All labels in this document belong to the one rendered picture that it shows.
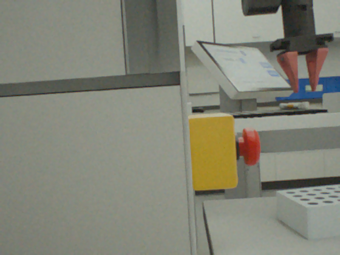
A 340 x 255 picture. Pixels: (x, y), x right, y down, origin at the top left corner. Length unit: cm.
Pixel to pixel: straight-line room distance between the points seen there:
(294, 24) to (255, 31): 344
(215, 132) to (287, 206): 19
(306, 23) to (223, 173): 43
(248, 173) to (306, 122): 116
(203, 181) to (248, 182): 142
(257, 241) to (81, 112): 28
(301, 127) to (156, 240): 41
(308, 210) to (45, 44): 33
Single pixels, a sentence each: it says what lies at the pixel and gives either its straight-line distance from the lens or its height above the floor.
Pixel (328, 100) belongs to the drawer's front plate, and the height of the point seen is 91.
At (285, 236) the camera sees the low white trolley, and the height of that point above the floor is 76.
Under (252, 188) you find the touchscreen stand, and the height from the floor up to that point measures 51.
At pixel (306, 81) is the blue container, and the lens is 407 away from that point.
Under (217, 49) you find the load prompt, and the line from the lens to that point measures 168.
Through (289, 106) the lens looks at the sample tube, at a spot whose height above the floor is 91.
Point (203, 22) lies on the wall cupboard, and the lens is 408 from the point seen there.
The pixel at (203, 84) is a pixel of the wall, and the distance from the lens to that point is 430.
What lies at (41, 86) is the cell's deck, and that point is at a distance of 27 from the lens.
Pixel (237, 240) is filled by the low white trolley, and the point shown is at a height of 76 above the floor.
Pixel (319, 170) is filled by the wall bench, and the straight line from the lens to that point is 403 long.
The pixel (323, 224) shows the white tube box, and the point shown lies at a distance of 47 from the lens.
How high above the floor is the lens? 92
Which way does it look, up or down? 3 degrees down
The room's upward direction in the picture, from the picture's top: 4 degrees counter-clockwise
